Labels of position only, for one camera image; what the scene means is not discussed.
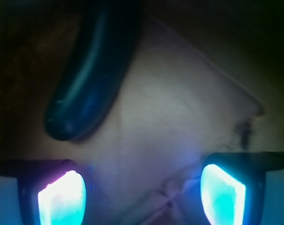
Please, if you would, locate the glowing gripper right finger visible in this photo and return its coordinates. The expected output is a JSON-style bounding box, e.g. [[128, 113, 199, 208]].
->
[[200, 151, 284, 225]]

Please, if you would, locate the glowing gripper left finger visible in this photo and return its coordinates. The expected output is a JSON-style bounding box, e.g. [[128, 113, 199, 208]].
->
[[0, 159, 86, 225]]

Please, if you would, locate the dark green plastic pickle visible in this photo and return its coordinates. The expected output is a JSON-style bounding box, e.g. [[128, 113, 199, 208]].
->
[[45, 0, 140, 141]]

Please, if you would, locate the brown paper bag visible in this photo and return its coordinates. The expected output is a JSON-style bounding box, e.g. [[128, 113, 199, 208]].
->
[[0, 0, 284, 225]]

